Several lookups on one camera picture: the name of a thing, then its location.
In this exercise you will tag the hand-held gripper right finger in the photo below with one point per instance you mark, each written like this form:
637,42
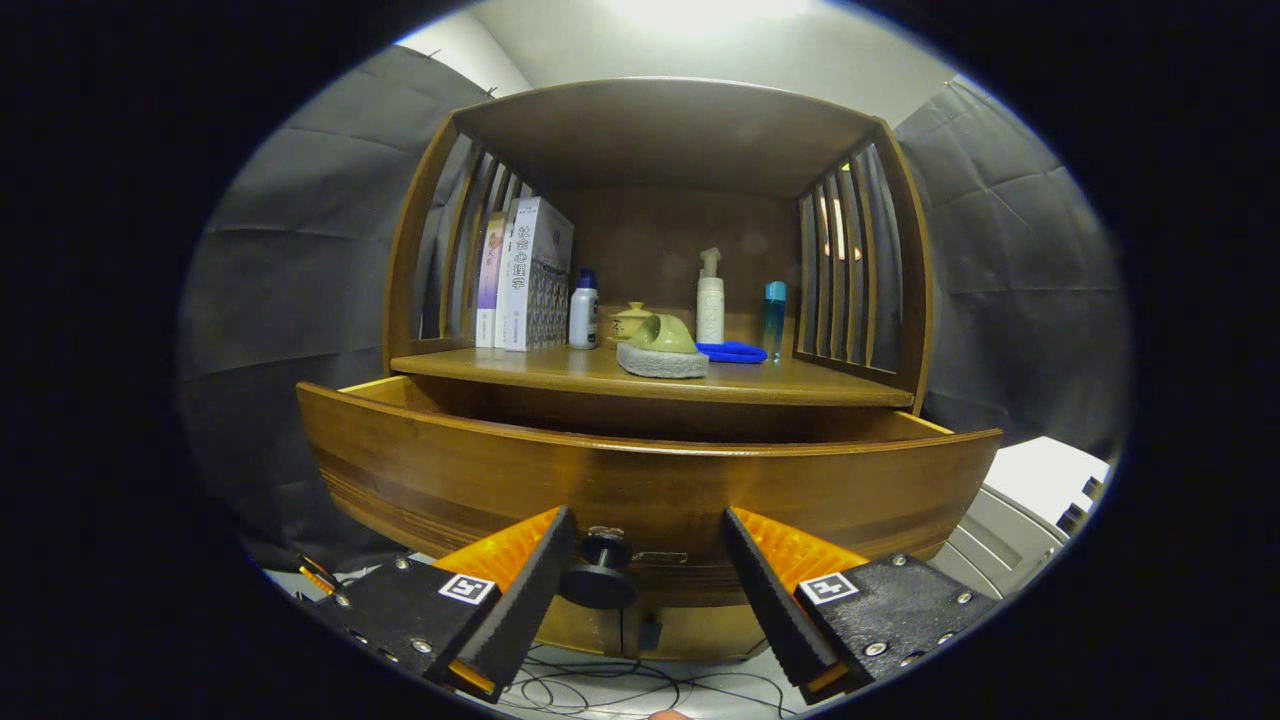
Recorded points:
772,600

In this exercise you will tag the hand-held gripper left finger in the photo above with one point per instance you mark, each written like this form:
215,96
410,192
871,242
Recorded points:
530,600

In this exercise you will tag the black drawer knob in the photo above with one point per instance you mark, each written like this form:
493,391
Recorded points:
598,582

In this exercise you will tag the wooden drawer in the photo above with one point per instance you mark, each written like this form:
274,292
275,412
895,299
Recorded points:
700,490

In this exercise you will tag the wooden cabinet door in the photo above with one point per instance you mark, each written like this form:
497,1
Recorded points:
710,630
580,630

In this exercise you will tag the wooden countertop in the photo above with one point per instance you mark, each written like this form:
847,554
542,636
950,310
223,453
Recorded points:
800,382

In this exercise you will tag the wooden cabinet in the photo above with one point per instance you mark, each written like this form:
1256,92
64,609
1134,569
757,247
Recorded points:
660,130

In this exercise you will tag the orange black tool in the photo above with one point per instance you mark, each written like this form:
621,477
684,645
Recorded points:
318,578

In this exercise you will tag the blue folded cloth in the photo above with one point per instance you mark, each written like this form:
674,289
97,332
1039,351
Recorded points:
735,352

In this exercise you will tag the clear blue bottle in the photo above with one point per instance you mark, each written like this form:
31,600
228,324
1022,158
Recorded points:
774,320

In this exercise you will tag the white bottle blue cap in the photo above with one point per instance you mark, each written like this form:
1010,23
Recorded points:
583,315

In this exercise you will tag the yellow lidded teacup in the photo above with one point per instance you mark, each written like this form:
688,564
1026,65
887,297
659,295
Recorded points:
626,322

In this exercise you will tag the white grey appliance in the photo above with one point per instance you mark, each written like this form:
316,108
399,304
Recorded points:
1040,475

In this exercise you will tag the white pump bottle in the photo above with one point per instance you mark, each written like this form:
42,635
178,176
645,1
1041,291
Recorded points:
710,305

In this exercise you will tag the thin purple book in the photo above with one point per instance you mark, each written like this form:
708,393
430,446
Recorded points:
489,280

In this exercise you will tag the thick white book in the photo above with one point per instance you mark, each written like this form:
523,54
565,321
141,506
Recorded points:
535,270

